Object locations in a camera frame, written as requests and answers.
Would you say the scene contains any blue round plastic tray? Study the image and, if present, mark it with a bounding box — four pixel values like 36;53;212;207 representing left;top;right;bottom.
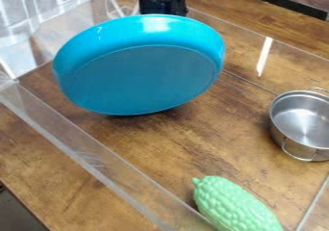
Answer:
52;14;226;116

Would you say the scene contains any green bitter gourd toy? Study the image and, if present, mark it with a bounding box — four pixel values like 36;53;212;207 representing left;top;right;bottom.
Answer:
191;176;282;231

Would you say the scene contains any dark furniture edge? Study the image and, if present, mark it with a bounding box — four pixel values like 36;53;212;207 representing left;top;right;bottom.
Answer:
260;0;329;21

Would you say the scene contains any clear acrylic barrier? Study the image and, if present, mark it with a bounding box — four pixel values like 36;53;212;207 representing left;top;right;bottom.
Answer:
0;0;329;231

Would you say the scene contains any silver steel pot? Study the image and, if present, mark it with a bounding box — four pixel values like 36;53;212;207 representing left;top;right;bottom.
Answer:
269;87;329;162

